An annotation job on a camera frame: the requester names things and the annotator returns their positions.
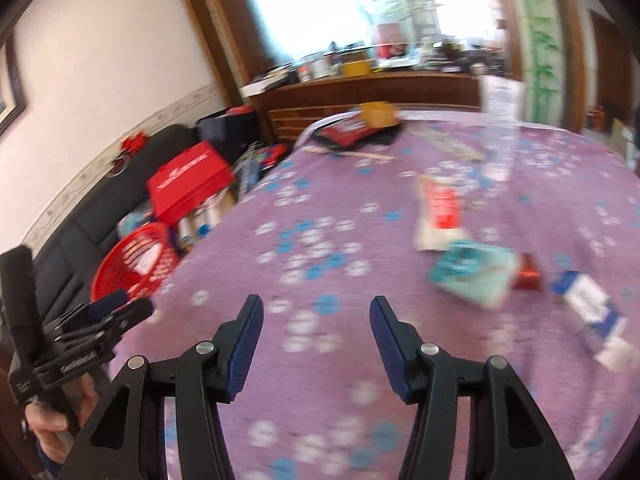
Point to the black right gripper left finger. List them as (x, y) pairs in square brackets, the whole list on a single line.
[(124, 438)]

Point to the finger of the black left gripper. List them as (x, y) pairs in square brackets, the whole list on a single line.
[(121, 320), (86, 315)]

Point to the person's left hand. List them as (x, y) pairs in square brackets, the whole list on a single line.
[(47, 424)]

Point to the black sofa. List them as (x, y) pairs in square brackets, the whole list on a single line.
[(66, 264)]

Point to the red plastic basket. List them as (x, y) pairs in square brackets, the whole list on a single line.
[(138, 264)]

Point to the blue white small box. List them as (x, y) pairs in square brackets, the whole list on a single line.
[(597, 322)]

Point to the red gift bag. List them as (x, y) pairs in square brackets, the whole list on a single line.
[(187, 181)]

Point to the teal tissue pack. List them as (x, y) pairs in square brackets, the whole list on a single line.
[(478, 273)]

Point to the purple floral tablecloth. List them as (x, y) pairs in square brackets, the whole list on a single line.
[(323, 235)]

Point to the red white snack wrapper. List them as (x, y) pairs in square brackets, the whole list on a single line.
[(439, 224)]

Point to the red packet on table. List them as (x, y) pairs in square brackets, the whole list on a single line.
[(346, 133)]

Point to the wooden chopstick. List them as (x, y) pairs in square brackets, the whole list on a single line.
[(364, 155)]

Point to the wrapped chopsticks pair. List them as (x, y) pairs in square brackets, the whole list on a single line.
[(446, 143)]

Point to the yellow tape roll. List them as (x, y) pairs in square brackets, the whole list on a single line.
[(379, 114)]

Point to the white lotion tube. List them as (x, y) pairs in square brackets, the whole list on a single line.
[(502, 102)]

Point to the wooden sideboard cabinet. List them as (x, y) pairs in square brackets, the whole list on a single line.
[(286, 112)]

